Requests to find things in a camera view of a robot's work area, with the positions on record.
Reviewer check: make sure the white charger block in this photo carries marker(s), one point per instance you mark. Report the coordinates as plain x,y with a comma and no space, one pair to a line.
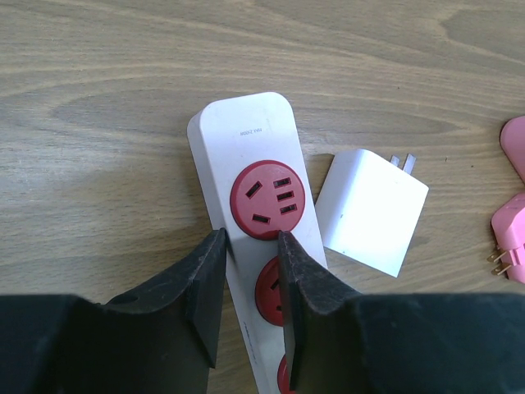
368,208

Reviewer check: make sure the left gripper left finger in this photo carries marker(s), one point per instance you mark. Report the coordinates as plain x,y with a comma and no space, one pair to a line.
159,337

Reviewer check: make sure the pink triangular power socket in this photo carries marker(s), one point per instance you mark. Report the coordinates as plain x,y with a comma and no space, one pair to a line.
512,141

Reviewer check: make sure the white red power strip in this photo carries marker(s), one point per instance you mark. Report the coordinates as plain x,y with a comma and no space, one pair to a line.
254,181

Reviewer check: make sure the small pink plug adapter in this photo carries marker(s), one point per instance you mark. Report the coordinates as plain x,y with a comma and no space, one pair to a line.
508,226

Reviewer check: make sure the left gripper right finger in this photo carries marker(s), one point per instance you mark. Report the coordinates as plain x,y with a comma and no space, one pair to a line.
338,340

